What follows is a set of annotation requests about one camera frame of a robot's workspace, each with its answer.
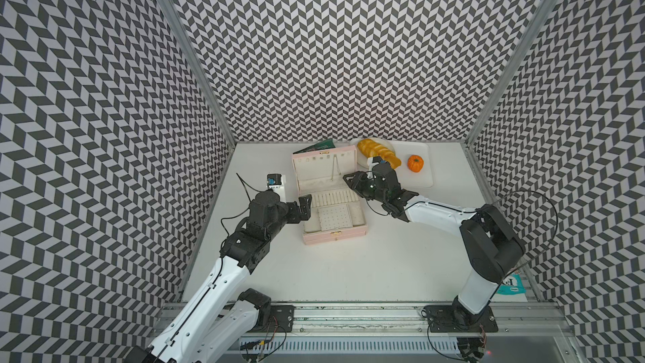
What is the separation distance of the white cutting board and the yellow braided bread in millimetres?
15

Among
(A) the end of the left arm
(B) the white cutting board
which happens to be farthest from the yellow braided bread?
(A) the end of the left arm

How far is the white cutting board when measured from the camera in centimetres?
107

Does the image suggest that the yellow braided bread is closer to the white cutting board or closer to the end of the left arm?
the white cutting board

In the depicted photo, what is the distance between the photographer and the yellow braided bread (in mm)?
1069
